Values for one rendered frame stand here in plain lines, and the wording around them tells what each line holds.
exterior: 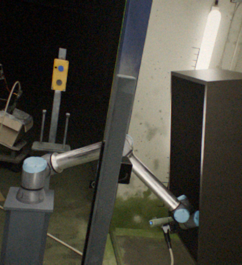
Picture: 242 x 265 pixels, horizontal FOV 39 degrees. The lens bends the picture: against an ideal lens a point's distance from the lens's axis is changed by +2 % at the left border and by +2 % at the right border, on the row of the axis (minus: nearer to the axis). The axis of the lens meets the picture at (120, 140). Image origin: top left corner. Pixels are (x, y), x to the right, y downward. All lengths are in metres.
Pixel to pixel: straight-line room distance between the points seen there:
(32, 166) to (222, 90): 1.26
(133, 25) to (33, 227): 1.73
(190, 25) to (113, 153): 2.20
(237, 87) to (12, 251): 1.73
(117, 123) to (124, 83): 0.11
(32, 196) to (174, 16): 1.81
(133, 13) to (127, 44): 0.24
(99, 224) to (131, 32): 2.08
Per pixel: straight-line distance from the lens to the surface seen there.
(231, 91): 1.97
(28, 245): 2.43
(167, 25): 2.96
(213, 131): 1.97
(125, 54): 2.88
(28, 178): 2.28
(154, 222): 2.47
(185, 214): 2.12
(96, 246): 1.08
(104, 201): 1.00
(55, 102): 3.07
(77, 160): 2.32
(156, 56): 2.94
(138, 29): 2.90
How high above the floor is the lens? 1.70
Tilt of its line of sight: 14 degrees down
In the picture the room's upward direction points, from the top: 10 degrees clockwise
